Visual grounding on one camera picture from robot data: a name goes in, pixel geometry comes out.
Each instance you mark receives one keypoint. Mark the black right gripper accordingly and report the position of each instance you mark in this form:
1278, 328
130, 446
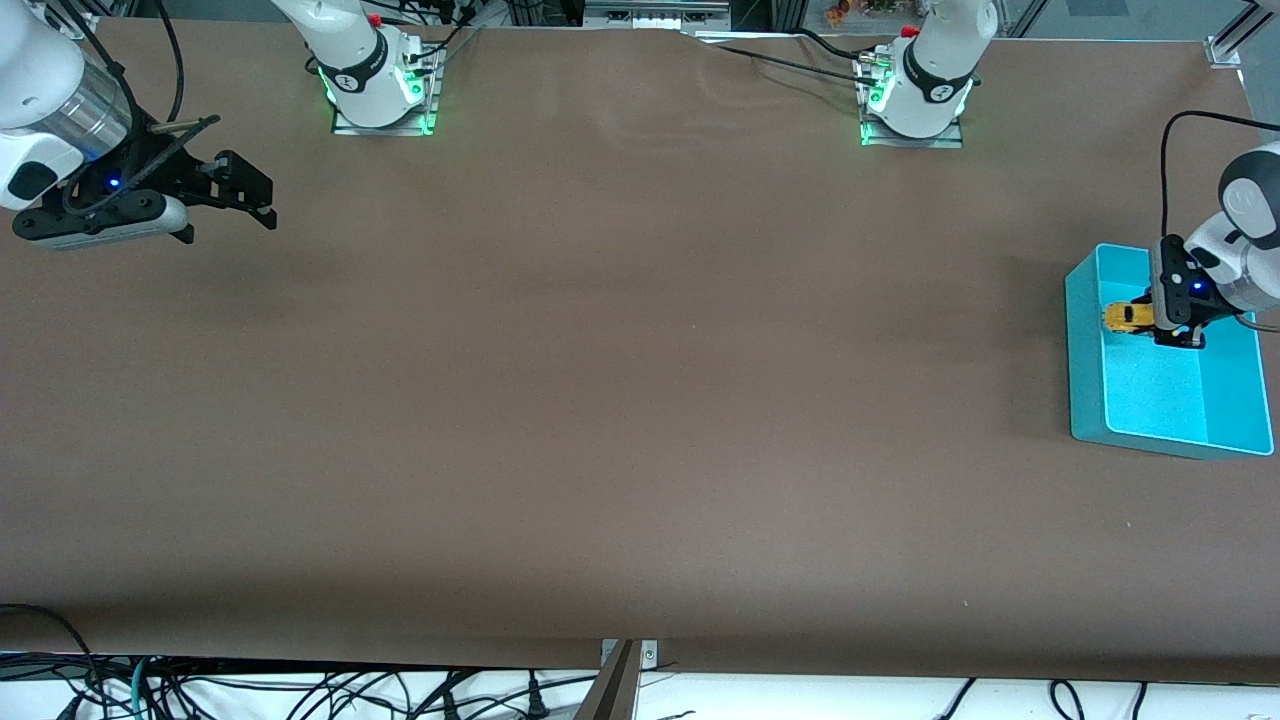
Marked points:
150, 165

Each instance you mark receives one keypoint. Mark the dark metal bar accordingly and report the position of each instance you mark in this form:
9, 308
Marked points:
610, 695

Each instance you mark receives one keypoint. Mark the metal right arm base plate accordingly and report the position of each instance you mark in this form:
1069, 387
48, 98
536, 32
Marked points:
385, 130

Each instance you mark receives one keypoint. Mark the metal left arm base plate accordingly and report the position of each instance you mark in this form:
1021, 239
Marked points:
915, 143

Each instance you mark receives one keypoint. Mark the grey electronics box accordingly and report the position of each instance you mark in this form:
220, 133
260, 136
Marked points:
655, 12

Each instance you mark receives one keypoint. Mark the yellow beetle toy car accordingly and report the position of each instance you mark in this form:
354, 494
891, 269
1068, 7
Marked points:
1122, 318

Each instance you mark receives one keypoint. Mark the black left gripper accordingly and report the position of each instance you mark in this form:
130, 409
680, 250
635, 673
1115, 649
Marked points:
1187, 312

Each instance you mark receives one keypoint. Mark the small metal edge bracket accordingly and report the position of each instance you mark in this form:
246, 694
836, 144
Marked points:
648, 655

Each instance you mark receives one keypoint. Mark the metal corner bracket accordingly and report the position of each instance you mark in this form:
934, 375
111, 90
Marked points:
1224, 52

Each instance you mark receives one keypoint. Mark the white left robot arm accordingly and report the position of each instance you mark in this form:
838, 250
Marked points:
935, 70

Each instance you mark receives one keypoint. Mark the aluminium frame profile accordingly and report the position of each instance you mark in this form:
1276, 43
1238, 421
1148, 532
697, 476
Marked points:
1250, 22

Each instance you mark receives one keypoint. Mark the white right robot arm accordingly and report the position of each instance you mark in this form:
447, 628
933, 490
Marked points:
360, 60

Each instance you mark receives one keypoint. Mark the teal plastic bin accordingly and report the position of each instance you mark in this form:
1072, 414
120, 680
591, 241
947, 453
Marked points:
1150, 400

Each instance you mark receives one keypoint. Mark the small orange object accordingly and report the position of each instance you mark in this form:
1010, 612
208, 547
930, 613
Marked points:
838, 10

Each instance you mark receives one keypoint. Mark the black power plug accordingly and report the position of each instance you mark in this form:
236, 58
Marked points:
537, 700

